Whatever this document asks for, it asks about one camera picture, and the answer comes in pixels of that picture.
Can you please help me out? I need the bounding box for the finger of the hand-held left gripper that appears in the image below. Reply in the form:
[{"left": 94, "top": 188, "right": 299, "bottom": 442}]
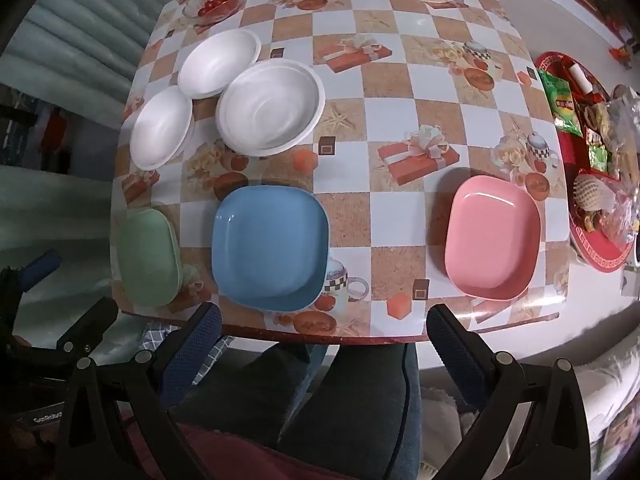
[
  {"left": 55, "top": 296, "right": 119, "bottom": 361},
  {"left": 17, "top": 251, "right": 63, "bottom": 293}
]

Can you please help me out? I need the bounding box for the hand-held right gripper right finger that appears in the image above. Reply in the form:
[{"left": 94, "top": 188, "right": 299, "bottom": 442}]
[{"left": 425, "top": 302, "right": 593, "bottom": 480}]

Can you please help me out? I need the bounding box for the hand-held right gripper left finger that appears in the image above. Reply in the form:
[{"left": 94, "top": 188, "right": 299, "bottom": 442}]
[{"left": 50, "top": 302, "right": 223, "bottom": 480}]

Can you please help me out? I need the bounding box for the grey checked cloth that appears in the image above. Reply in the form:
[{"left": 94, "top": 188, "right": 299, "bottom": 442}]
[{"left": 142, "top": 324, "right": 236, "bottom": 386}]

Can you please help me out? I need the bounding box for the person's left leg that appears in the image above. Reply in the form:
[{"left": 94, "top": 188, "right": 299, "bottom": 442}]
[{"left": 167, "top": 342, "right": 328, "bottom": 448}]

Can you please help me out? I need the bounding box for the white fluffy cloth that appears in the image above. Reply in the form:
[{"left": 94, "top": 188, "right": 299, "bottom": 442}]
[{"left": 420, "top": 385, "right": 481, "bottom": 466}]

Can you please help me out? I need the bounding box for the green square plate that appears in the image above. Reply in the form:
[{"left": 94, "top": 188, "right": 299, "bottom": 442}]
[{"left": 117, "top": 207, "right": 183, "bottom": 308}]

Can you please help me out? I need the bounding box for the pink square plate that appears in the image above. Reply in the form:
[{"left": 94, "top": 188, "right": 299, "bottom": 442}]
[{"left": 444, "top": 175, "right": 542, "bottom": 302}]

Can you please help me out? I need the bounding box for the blue square plate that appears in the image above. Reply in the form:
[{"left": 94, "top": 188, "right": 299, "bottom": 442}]
[{"left": 211, "top": 185, "right": 331, "bottom": 312}]

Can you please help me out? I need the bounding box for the red round tray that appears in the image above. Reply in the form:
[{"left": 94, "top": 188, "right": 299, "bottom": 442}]
[{"left": 534, "top": 51, "right": 640, "bottom": 273}]

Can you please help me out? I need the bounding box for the pale green ribbed panel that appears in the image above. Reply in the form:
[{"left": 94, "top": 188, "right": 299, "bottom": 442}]
[{"left": 0, "top": 0, "right": 166, "bottom": 171}]

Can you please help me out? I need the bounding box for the checkered printed tablecloth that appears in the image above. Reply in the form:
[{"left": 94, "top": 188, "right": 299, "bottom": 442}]
[{"left": 111, "top": 0, "right": 571, "bottom": 343}]

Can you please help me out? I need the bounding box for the clear plastic bag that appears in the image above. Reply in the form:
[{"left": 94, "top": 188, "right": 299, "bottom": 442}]
[{"left": 607, "top": 85, "right": 640, "bottom": 241}]

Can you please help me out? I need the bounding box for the white plate at bottom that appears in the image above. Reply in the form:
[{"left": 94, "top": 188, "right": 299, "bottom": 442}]
[{"left": 216, "top": 59, "right": 327, "bottom": 157}]

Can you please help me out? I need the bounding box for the green snack packet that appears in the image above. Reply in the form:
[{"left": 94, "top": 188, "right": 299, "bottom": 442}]
[{"left": 539, "top": 70, "right": 583, "bottom": 136}]

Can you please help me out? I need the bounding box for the pile of cherry tomatoes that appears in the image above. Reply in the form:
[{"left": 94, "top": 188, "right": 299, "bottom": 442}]
[{"left": 197, "top": 0, "right": 236, "bottom": 17}]

